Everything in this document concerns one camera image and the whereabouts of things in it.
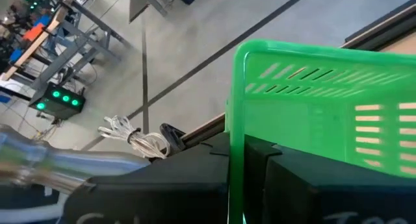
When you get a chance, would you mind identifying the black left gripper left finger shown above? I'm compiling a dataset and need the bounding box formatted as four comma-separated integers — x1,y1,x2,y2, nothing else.
63,131,231,224

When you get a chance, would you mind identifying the wooden top metal workbench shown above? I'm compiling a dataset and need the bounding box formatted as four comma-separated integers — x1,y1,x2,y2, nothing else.
0,0,131,92

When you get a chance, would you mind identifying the black box with green lights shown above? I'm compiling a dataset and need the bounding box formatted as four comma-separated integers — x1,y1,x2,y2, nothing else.
28,82,86,121

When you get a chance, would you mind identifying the white shade chrome table lamp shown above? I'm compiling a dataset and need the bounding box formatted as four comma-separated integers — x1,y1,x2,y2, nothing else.
0,123,152,224

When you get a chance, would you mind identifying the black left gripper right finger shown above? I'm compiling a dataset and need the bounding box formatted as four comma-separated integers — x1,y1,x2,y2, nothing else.
243,134,416,224

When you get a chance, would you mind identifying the clear bundled lamp cord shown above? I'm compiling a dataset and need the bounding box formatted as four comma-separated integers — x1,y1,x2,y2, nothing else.
97,115,172,160

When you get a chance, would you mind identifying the orange box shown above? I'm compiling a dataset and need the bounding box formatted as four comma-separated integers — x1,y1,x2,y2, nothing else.
21,21,46,42

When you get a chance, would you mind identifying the green plastic basket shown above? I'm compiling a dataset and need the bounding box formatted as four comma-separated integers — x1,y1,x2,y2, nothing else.
225,38,416,224

